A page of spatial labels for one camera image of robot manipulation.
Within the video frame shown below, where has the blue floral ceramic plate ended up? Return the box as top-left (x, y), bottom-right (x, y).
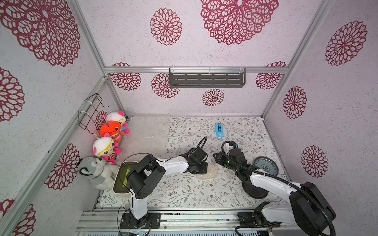
top-left (253, 156), bottom-right (279, 176)

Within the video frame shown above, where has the blue tape dispenser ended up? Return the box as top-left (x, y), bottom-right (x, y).
top-left (215, 124), bottom-right (224, 138)

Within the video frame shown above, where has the black wire wall basket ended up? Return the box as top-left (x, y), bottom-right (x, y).
top-left (77, 93), bottom-right (109, 135)

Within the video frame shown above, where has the cream rectangular tray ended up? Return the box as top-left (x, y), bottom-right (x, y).
top-left (112, 160), bottom-right (138, 198)

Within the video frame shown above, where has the white plush with striped shirt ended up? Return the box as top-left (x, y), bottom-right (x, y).
top-left (92, 137), bottom-right (122, 164)

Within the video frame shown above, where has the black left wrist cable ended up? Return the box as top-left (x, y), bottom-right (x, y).
top-left (188, 136), bottom-right (209, 155)

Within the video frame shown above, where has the grey plush koala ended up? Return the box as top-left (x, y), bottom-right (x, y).
top-left (78, 157), bottom-right (119, 190)

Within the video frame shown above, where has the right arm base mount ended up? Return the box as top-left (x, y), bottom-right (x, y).
top-left (236, 211), bottom-right (281, 229)

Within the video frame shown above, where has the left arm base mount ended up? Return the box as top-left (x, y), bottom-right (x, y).
top-left (120, 211), bottom-right (161, 229)

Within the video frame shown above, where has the red monster plush toy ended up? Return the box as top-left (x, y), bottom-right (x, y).
top-left (99, 121), bottom-right (122, 144)

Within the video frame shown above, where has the grey slotted wall shelf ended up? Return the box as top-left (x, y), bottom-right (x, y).
top-left (168, 68), bottom-right (246, 89)

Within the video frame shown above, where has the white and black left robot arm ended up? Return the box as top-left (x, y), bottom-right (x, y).
top-left (127, 147), bottom-right (208, 220)

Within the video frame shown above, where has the white plush with blue dots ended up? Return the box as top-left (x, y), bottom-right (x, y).
top-left (105, 111), bottom-right (131, 134)

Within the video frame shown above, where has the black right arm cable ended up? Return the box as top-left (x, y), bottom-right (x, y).
top-left (220, 140), bottom-right (337, 236)

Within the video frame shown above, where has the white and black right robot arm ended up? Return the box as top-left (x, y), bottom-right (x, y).
top-left (213, 146), bottom-right (336, 236)

